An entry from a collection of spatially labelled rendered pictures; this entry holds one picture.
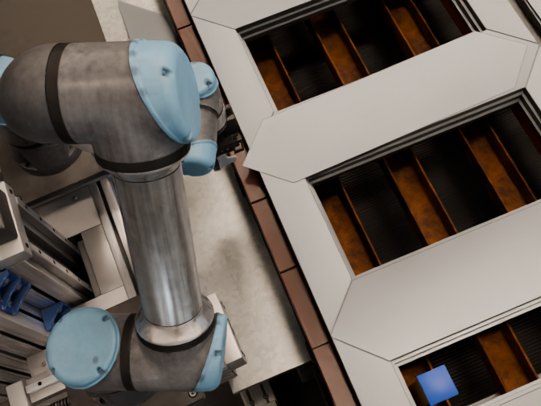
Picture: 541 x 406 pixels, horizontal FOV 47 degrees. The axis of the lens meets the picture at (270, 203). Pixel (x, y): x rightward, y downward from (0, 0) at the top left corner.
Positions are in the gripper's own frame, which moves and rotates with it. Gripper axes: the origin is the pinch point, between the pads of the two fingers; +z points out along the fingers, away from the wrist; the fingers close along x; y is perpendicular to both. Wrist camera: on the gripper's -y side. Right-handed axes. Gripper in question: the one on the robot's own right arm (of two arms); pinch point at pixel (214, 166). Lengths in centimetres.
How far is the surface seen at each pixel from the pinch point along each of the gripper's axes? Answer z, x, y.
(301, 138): 1.6, -0.7, 21.2
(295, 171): 1.6, -8.0, 16.5
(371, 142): 1.7, -8.2, 35.5
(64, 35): 88, 131, -38
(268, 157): 1.6, -2.2, 12.3
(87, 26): 88, 131, -27
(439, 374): 0, -60, 25
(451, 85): 2, -2, 59
